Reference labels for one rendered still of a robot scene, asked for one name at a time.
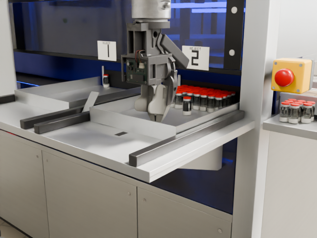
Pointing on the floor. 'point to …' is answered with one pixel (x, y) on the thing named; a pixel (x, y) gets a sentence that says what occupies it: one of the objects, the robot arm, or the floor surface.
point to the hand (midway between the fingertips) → (158, 119)
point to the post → (254, 115)
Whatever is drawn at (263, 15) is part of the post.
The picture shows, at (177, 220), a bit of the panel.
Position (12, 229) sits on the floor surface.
